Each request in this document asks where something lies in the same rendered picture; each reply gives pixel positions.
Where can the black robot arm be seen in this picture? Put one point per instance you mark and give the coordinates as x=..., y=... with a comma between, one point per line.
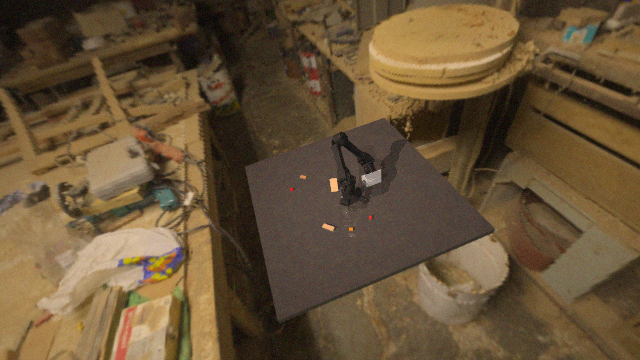
x=343, y=172

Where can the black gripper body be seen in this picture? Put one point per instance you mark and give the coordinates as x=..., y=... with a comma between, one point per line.
x=345, y=202

